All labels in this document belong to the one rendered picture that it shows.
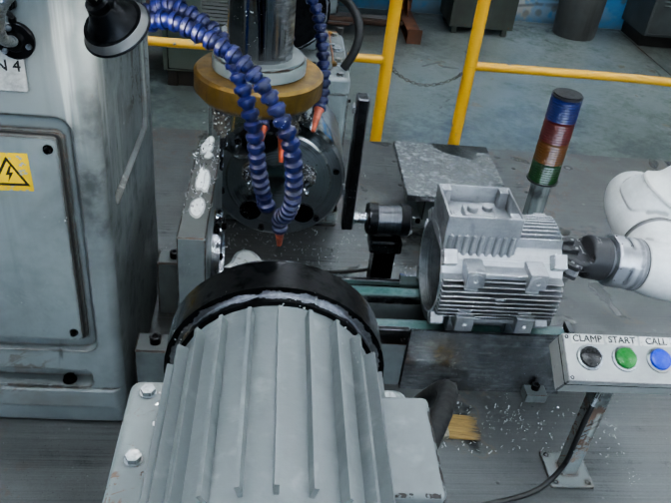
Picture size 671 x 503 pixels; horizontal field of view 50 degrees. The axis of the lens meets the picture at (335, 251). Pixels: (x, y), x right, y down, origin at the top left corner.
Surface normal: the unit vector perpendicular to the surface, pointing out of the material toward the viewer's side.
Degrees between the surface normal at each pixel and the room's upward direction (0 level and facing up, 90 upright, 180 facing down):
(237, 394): 22
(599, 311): 0
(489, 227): 90
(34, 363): 90
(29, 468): 0
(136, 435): 0
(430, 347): 90
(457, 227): 90
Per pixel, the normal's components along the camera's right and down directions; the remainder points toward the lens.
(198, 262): 0.05, 0.58
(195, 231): 0.10, -0.82
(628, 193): -0.78, -0.47
